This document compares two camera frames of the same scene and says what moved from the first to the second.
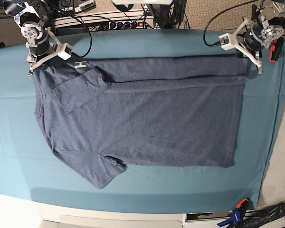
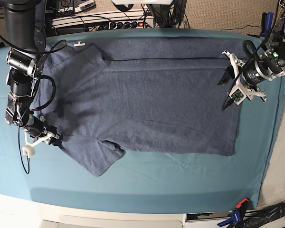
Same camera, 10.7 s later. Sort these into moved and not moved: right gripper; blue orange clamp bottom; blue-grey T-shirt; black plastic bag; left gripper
Moved: right gripper; blue-grey T-shirt; left gripper
Not moved: black plastic bag; blue orange clamp bottom
